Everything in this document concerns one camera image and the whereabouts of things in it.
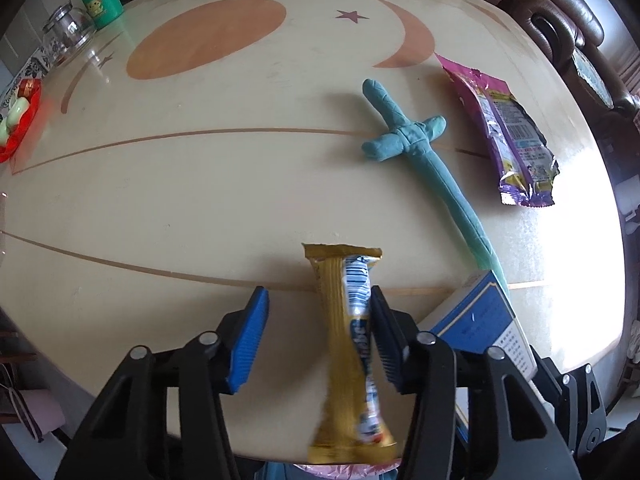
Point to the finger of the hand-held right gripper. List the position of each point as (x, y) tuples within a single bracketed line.
[(585, 410)]

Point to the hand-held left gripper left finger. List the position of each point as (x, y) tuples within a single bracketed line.
[(247, 342)]

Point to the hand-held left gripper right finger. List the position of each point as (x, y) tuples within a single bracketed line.
[(386, 342)]

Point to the gold snack wrapper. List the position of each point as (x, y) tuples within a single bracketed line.
[(345, 360)]

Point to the blue and white box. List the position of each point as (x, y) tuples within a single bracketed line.
[(480, 320)]

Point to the pink lined trash bin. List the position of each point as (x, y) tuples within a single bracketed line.
[(345, 471)]

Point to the cream coffee table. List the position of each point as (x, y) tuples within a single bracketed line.
[(200, 210)]

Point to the teal plush sword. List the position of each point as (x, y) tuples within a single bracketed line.
[(400, 142)]

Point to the pale pink object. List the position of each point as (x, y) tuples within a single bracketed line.
[(42, 412)]

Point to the purple snack bag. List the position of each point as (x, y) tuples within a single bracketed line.
[(505, 135)]

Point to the red plastic tray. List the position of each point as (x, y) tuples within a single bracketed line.
[(27, 132)]

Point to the green ceramic teacup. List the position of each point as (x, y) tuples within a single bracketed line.
[(17, 108), (5, 132)]

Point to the blue armchair seat cover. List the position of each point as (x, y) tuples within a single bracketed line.
[(593, 77)]

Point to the floral bed cover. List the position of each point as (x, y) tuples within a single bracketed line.
[(35, 67)]

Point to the glass pitcher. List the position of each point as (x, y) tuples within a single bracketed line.
[(65, 32)]

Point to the brown leather armchair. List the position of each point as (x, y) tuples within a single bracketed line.
[(565, 15)]

